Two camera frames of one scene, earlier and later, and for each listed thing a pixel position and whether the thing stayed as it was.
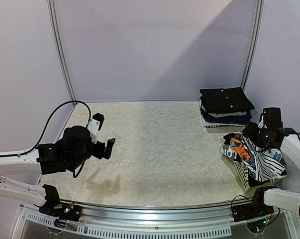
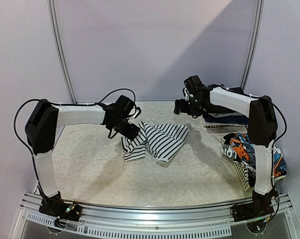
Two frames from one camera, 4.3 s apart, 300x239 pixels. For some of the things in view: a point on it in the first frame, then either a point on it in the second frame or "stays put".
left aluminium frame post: x=51 y=9 stays put
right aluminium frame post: x=256 y=41 stays put
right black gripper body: x=249 y=131 → x=178 y=106
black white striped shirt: x=265 y=169 → x=158 y=141
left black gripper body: x=81 y=158 → x=131 y=134
